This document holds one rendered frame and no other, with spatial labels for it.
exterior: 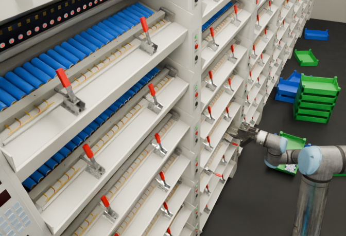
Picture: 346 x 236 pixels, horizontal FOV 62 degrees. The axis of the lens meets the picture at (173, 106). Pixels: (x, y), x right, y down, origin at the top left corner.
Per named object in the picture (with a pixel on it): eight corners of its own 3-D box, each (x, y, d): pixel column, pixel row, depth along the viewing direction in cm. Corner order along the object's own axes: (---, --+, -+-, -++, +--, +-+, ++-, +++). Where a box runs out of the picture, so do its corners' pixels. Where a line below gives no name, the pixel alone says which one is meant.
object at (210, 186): (233, 151, 208) (241, 140, 198) (196, 219, 168) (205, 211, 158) (209, 135, 212) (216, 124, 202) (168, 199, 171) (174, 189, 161)
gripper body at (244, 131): (241, 121, 177) (260, 126, 172) (239, 130, 182) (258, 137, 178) (237, 128, 172) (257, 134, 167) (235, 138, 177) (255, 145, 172)
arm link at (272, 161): (284, 169, 175) (289, 155, 168) (265, 169, 175) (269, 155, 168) (279, 157, 183) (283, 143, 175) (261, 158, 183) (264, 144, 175)
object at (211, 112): (240, 84, 172) (251, 67, 162) (196, 150, 132) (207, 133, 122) (211, 67, 176) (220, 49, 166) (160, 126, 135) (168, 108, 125)
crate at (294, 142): (294, 176, 225) (295, 174, 218) (269, 167, 233) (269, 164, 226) (305, 141, 234) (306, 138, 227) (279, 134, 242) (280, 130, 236)
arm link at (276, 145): (283, 158, 166) (287, 145, 160) (261, 150, 171) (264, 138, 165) (286, 147, 173) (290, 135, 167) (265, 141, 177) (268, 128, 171)
